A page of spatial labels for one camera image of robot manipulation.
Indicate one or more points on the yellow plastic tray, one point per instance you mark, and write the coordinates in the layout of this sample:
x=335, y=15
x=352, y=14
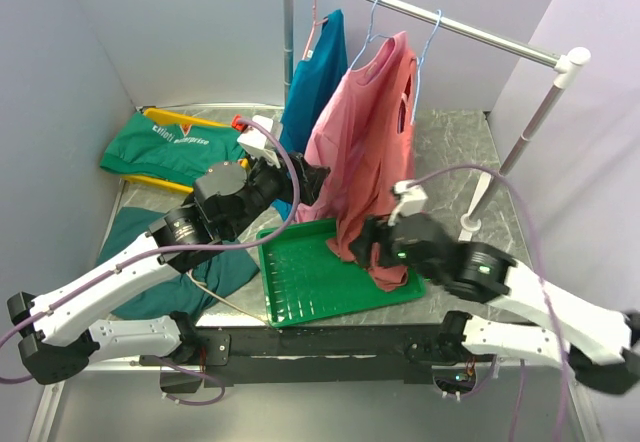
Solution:
x=160, y=177

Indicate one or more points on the green plastic tray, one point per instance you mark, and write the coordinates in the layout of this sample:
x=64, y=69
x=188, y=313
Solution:
x=304, y=281

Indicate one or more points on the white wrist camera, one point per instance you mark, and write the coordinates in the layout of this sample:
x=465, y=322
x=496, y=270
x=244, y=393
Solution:
x=410, y=199
x=254, y=142

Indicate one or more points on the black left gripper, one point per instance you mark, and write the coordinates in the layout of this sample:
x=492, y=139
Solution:
x=314, y=176

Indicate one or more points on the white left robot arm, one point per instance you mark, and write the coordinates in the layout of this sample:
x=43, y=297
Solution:
x=66, y=330

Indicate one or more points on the pink wire hanger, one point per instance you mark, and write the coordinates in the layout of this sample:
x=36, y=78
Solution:
x=307, y=52

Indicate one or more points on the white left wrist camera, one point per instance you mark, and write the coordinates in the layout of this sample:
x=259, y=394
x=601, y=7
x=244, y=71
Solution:
x=254, y=142

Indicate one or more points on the salmon red t shirt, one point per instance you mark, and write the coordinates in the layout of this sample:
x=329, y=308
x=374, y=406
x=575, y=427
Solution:
x=388, y=158

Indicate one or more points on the teal blue hanging shirt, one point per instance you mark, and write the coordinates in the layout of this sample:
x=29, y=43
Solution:
x=314, y=81

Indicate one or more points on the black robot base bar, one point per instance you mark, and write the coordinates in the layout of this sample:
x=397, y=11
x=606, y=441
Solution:
x=312, y=354

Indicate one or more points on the pink hanging t shirt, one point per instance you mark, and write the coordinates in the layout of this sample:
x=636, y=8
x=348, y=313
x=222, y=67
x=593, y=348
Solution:
x=338, y=137

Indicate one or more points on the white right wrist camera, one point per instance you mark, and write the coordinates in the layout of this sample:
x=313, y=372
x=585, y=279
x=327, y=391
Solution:
x=410, y=199

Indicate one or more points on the white metal clothes rack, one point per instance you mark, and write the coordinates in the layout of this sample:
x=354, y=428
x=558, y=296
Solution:
x=566, y=66

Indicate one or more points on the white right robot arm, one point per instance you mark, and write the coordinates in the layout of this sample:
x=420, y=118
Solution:
x=561, y=329

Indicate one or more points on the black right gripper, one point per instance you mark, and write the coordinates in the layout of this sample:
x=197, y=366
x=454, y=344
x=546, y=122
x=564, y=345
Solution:
x=372, y=230

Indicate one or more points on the green printed t shirt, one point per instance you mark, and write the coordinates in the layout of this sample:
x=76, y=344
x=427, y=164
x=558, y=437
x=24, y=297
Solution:
x=170, y=149

